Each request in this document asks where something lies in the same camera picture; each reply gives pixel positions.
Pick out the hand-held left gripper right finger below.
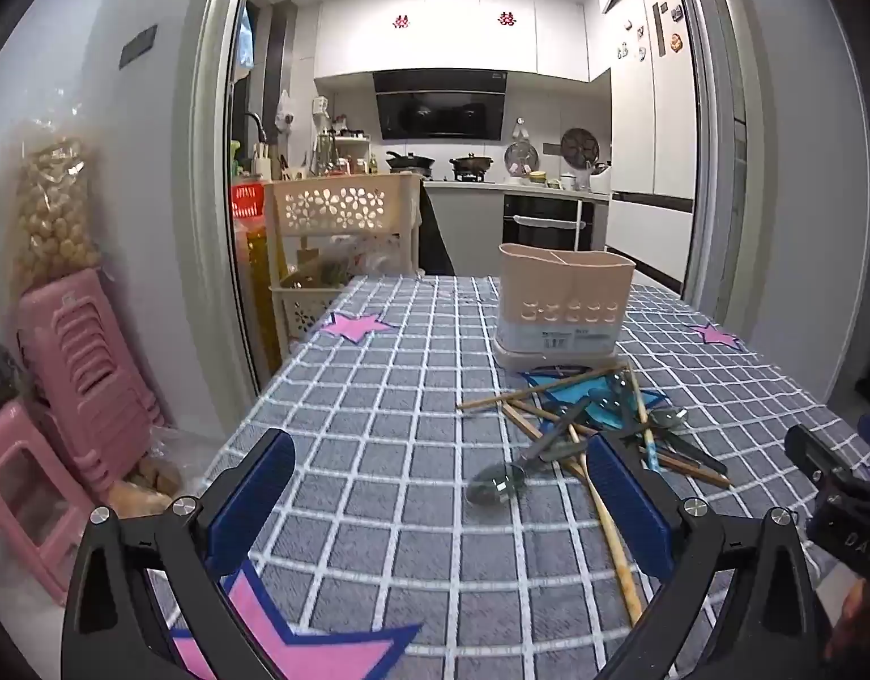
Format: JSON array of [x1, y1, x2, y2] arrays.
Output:
[[586, 432, 833, 680]]

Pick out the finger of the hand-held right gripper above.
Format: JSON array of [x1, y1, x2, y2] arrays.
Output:
[[785, 425, 870, 505]]

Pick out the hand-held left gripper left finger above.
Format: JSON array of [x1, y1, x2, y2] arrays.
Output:
[[61, 428, 296, 680]]

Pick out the bundle of wooden chopsticks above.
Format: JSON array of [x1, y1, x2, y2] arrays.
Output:
[[456, 361, 732, 628]]

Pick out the beige plastic utensil holder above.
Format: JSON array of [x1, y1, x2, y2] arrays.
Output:
[[493, 242, 638, 373]]

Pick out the person's right hand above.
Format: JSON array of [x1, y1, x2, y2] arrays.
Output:
[[823, 573, 870, 661]]

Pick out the clear bag of potatoes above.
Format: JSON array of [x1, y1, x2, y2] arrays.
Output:
[[101, 431, 218, 520]]

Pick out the grey checked star tablecloth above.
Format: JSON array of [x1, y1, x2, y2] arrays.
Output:
[[134, 273, 870, 680]]

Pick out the stack of pink plastic stools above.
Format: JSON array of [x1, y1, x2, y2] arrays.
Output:
[[17, 267, 165, 505]]

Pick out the yellow cooking oil bottle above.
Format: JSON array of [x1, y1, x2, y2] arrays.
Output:
[[242, 219, 286, 373]]

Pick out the single pink plastic stool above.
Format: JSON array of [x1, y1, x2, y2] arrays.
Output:
[[0, 397, 91, 606]]

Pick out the crumpled clear plastic bag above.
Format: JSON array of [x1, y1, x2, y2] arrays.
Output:
[[313, 236, 409, 279]]

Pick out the red plastic basket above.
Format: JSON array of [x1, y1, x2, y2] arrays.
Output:
[[231, 184, 270, 220]]

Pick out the black built-in oven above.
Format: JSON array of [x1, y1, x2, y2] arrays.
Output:
[[503, 194, 596, 251]]

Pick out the beige flower-cutout trolley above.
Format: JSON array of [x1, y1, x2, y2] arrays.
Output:
[[265, 173, 427, 364]]

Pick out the grey kitchen base cabinet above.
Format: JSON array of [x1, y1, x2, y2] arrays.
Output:
[[419, 177, 613, 279]]

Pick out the white refrigerator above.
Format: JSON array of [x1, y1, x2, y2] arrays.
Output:
[[603, 0, 702, 300]]

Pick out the clear bag of pale nuts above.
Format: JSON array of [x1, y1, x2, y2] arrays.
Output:
[[14, 117, 105, 291]]

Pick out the shelf of condiment bottles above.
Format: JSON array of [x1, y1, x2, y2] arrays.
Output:
[[313, 126, 377, 179]]

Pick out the round dark hanging pan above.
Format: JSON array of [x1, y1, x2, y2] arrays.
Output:
[[560, 126, 604, 168]]

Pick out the round grey pot lid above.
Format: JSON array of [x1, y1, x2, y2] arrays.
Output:
[[504, 139, 539, 179]]

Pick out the black wok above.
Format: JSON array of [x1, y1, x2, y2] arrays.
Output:
[[386, 150, 437, 174]]

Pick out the black cooking pot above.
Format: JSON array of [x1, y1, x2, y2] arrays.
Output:
[[449, 152, 494, 180]]

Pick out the group of fridge magnets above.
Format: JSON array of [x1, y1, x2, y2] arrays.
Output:
[[615, 0, 686, 62]]

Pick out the black range hood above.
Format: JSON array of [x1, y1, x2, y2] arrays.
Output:
[[373, 69, 511, 142]]

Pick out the blue hanging cloth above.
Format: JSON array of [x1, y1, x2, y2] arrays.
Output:
[[232, 8, 256, 80]]

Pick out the white upper kitchen cabinets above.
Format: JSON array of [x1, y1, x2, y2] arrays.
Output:
[[313, 0, 592, 83]]

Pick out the grey sliding door frame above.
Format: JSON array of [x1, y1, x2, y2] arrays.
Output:
[[189, 0, 770, 399]]

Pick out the dark wall switch panel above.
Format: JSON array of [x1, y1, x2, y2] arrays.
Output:
[[119, 24, 159, 69]]

